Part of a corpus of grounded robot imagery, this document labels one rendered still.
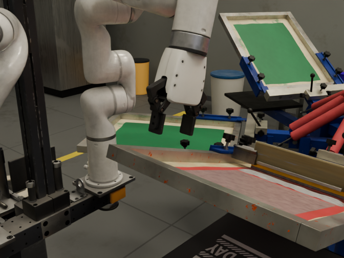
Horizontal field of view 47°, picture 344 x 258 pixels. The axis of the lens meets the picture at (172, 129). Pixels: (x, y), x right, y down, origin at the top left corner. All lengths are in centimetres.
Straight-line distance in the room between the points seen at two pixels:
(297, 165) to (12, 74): 92
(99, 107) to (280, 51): 187
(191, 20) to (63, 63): 594
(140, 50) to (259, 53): 461
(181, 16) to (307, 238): 45
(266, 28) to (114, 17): 203
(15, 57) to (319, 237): 72
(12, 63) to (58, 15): 560
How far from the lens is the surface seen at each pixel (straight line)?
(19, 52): 97
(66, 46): 664
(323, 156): 166
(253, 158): 144
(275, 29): 306
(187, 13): 74
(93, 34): 116
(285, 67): 276
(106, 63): 119
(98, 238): 306
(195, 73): 75
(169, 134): 223
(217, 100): 552
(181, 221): 319
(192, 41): 73
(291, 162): 139
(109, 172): 129
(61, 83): 666
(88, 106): 121
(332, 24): 539
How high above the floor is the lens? 175
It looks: 20 degrees down
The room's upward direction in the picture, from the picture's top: straight up
